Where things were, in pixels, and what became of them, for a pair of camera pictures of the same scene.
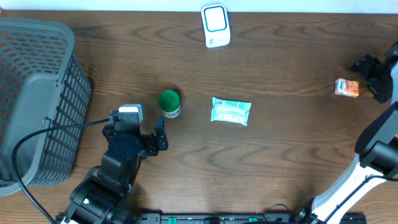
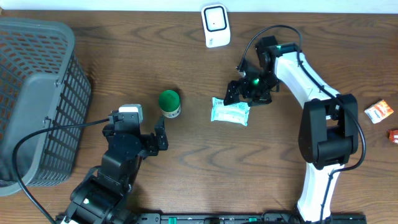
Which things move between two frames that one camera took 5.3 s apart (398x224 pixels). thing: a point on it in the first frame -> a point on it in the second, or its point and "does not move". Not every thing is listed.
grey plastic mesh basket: (41, 84) does not move
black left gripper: (151, 142) does not move
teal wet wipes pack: (230, 111) does not move
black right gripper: (382, 91) -> (232, 86)
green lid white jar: (170, 104) does not move
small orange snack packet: (350, 88) -> (379, 111)
